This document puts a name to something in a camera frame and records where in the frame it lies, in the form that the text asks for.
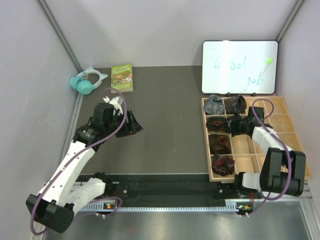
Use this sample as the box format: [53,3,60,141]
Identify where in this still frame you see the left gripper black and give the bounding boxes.
[104,109,143,138]

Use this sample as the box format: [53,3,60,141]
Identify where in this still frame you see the dark orange floral tie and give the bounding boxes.
[206,116,230,134]

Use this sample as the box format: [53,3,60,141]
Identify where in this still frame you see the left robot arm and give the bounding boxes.
[25,102,143,233]

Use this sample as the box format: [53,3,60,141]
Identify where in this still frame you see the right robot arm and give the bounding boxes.
[229,107,306,200]

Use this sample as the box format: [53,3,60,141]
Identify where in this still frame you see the brown red rolled tie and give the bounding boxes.
[223,95,247,115]

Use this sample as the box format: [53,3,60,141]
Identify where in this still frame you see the dark brown rolled tie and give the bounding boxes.
[208,134,232,155]

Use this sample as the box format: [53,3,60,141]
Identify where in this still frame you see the wooden compartment tray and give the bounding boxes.
[201,96,303,183]

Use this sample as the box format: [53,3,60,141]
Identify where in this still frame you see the grey rolled tie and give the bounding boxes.
[203,94,226,115]

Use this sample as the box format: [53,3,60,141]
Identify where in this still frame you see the red patterned rolled tie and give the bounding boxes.
[211,154,235,177]

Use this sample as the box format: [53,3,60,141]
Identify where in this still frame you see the green paperback book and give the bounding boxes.
[110,63,134,93]

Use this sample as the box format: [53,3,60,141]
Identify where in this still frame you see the white dry-erase board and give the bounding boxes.
[201,40,279,95]

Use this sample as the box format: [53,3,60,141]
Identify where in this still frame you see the teal cat-ear headphones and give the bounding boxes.
[69,66,108,95]

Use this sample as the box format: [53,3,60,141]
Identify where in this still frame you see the green marker pen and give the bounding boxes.
[259,57,273,76]

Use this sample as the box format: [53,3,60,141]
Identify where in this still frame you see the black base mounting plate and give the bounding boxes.
[102,173,252,207]

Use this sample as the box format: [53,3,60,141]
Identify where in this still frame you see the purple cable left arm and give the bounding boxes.
[30,87,128,236]

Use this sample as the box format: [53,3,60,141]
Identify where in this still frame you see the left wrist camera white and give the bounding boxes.
[103,95,123,116]

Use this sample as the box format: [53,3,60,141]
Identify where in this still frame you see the white slotted cable duct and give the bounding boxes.
[80,200,252,214]

